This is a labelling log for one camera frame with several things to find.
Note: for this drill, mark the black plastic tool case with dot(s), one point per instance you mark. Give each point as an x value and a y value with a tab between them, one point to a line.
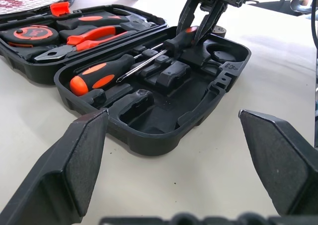
188	105

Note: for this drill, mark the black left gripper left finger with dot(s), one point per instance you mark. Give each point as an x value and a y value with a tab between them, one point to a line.
62	175

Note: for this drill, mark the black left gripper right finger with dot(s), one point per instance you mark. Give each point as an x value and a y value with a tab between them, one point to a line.
285	165

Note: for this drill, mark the black orange tape measure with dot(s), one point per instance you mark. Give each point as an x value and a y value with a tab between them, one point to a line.
27	35

